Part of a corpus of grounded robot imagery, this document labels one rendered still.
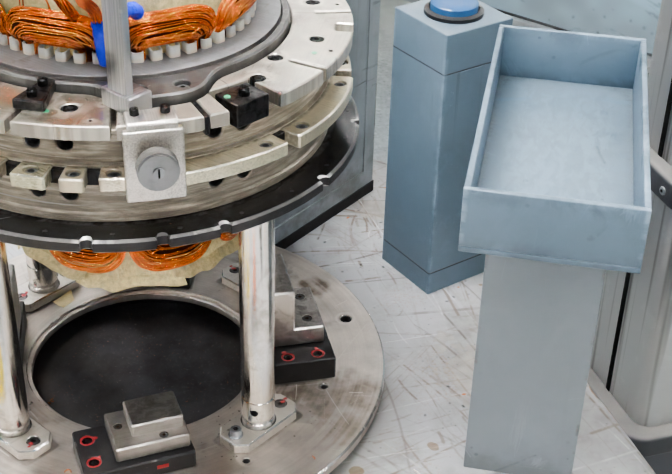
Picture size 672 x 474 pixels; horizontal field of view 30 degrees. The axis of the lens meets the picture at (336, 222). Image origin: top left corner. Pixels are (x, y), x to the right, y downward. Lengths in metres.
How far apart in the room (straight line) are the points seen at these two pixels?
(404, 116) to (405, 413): 0.26
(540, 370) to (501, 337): 0.04
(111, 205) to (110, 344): 0.31
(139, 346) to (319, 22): 0.35
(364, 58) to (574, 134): 0.35
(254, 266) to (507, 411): 0.22
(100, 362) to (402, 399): 0.25
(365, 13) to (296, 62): 0.37
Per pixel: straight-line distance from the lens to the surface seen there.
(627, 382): 1.20
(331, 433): 0.95
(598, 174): 0.85
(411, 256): 1.14
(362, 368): 1.01
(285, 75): 0.79
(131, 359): 1.06
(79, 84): 0.78
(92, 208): 0.79
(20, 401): 0.94
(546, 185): 0.83
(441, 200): 1.09
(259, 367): 0.91
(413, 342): 1.08
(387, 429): 0.99
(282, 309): 0.98
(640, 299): 1.15
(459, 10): 1.04
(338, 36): 0.85
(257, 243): 0.84
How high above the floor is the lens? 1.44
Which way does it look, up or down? 32 degrees down
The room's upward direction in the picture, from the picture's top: 2 degrees clockwise
